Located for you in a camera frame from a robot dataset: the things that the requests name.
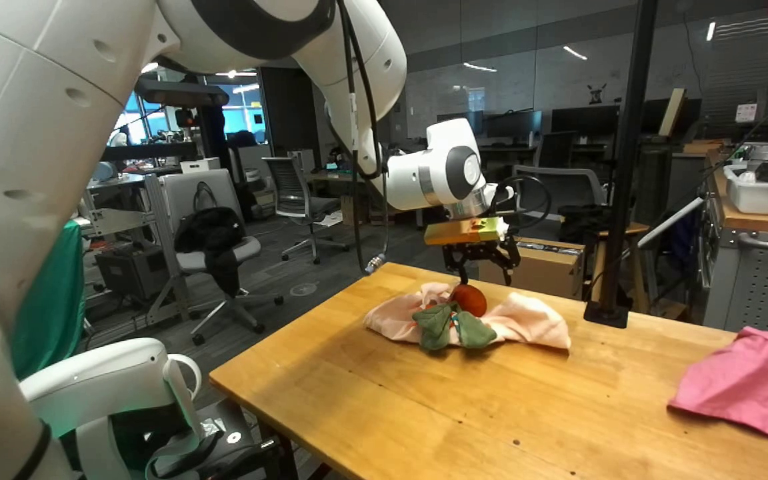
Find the black jacket on chair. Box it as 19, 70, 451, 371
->
173, 207, 246, 295

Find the white plastic bin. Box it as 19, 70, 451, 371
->
723, 166, 768, 214

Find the light pink printed cloth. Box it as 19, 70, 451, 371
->
363, 282, 570, 351

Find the cardboard box with label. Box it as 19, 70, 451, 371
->
513, 236, 585, 298

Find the green cloth covered table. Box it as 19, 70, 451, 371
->
10, 222, 86, 378

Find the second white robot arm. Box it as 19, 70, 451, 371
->
19, 339, 267, 480

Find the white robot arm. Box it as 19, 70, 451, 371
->
0, 0, 497, 480

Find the green and orange plush carrot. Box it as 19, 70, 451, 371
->
414, 284, 497, 355

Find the grey office chair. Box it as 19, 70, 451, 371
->
143, 167, 263, 344

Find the mesh office chair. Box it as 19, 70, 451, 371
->
513, 166, 609, 228

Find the black camera pole stand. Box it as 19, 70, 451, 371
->
587, 0, 658, 328

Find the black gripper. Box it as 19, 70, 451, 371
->
443, 235, 521, 284

